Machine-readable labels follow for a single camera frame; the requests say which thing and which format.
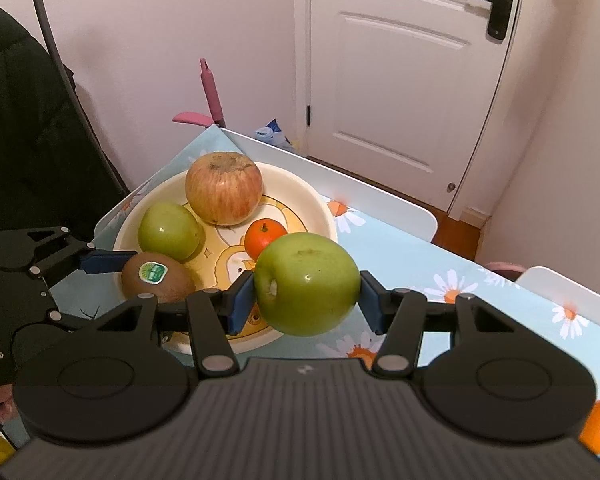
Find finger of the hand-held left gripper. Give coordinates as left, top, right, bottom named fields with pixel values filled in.
left=46, top=309, right=101, bottom=333
left=10, top=226, right=137, bottom=286

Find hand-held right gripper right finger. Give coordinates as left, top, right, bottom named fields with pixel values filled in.
left=359, top=270, right=531, bottom=380

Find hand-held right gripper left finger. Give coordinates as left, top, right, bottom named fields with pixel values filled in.
left=77, top=270, right=257, bottom=378

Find small tangerine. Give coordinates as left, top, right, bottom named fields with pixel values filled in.
left=243, top=219, right=288, bottom=261

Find brown kiwi with green sticker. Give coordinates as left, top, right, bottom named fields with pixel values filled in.
left=121, top=252, right=197, bottom=304

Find yellowish green apple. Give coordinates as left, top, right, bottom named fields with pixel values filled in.
left=138, top=202, right=204, bottom=262

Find large red-yellow apple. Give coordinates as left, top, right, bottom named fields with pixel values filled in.
left=185, top=151, right=263, bottom=226

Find cream plate with duck print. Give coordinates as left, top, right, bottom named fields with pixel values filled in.
left=112, top=161, right=338, bottom=357

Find blue daisy print tablecloth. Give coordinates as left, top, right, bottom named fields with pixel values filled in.
left=55, top=125, right=600, bottom=441

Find pink object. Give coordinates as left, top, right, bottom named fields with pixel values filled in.
left=484, top=261, right=525, bottom=282

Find blue white plastic bag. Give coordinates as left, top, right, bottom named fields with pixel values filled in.
left=254, top=119, right=296, bottom=150

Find pink plastic stand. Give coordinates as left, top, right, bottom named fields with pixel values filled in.
left=172, top=58, right=226, bottom=130

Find white panelled door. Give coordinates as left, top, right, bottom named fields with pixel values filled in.
left=307, top=0, right=531, bottom=211

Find black door lock handle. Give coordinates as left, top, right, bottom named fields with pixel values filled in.
left=470, top=0, right=518, bottom=41

